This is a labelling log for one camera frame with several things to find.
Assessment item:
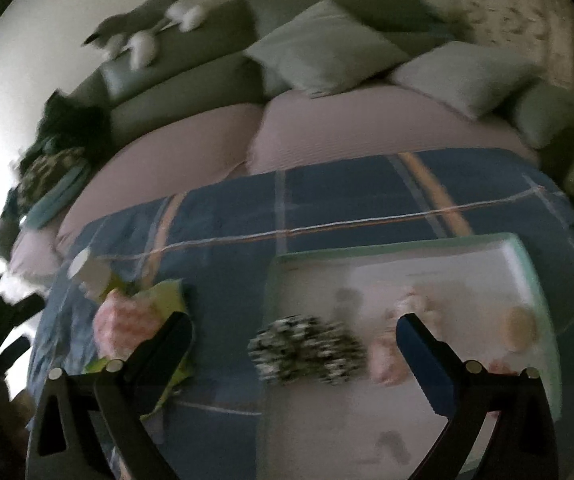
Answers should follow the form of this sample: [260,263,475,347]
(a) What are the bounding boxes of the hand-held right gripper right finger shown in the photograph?
[396,314,560,480]

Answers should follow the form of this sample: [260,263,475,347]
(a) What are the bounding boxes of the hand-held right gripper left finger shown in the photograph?
[26,311,194,480]

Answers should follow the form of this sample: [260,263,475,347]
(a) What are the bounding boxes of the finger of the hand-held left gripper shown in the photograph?
[0,294,46,342]
[0,336,32,367]

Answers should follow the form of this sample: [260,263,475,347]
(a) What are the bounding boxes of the pale pink fluffy cloth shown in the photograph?
[369,285,443,386]

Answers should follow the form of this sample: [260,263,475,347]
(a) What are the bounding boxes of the yellow green cloth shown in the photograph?
[82,280,198,418]

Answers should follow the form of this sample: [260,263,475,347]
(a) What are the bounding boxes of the pink white striped cloth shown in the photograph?
[92,287,168,361]

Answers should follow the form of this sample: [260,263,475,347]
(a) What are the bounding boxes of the red white scrunchie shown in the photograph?
[487,357,520,376]

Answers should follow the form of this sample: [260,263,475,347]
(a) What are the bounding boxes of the round yellow sponge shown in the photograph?
[504,305,539,351]

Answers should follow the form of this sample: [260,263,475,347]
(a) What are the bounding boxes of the teal shallow cardboard box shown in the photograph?
[262,232,563,480]

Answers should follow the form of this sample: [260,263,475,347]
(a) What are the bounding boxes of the leopard print scrunchie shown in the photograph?
[248,314,368,386]

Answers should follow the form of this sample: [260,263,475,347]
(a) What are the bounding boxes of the white plastic bottle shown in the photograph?
[67,249,110,296]

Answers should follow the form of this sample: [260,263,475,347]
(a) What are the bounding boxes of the teal cloth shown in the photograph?
[22,162,92,228]

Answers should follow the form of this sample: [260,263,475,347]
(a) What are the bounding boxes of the dark patterned knit cloth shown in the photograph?
[17,147,88,206]

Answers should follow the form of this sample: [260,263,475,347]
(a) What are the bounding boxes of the blue plaid blanket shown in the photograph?
[27,147,574,480]

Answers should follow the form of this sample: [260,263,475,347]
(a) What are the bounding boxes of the pile of clothes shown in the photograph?
[34,90,112,171]

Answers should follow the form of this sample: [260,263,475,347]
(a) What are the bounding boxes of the green padded headboard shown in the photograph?
[69,0,574,151]

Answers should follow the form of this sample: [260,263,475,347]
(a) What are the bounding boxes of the grey-green sofa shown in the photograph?
[9,85,540,281]

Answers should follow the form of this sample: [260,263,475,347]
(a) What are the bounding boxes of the green bolster cushion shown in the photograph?
[504,82,574,150]

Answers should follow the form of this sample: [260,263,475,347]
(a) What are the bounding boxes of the pale grey pillow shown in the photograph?
[389,40,543,120]

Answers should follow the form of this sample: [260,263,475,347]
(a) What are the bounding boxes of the grey husky plush toy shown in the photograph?
[83,0,208,71]

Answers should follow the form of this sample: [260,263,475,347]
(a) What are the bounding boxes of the large grey pillow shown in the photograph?
[242,0,410,98]

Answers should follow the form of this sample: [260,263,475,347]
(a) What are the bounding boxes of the beige patterned curtain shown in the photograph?
[447,0,574,221]

